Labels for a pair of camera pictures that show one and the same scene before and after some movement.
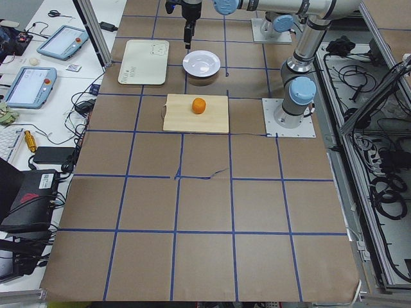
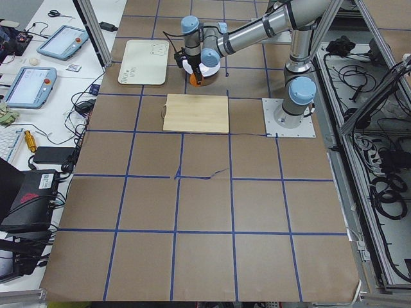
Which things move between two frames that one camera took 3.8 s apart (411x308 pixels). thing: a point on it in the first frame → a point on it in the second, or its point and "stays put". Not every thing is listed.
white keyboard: (8, 138) stays put
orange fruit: (198, 105) → (193, 80)
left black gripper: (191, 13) → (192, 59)
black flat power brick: (53, 154) stays put
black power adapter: (108, 26) stays put
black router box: (31, 211) stays put
